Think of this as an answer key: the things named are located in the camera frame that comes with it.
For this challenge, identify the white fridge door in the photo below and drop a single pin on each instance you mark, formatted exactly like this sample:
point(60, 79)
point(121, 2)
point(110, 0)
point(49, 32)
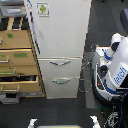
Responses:
point(63, 32)

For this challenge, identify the upper fridge drawer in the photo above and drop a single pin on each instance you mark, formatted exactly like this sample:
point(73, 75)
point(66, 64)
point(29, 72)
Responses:
point(60, 68)

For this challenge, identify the fridge drawer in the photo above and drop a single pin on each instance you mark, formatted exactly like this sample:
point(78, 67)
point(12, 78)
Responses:
point(61, 88)
point(60, 68)

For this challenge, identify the lower fridge drawer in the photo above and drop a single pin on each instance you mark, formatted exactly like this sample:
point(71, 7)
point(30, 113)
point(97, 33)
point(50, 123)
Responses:
point(61, 88)

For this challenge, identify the white refrigerator body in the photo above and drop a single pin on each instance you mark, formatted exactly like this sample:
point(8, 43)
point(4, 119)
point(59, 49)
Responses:
point(59, 29)

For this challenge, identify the wooden drawer cabinet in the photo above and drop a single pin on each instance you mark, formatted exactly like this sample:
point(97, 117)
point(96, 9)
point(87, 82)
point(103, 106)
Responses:
point(19, 69)

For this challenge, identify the white blue mobile robot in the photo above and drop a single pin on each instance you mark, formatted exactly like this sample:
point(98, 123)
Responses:
point(110, 70)

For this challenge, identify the green android sticker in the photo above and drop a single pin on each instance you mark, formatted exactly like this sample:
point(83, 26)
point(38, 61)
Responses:
point(43, 9)

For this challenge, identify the grey box on cabinet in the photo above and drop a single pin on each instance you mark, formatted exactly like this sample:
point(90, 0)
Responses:
point(11, 11)

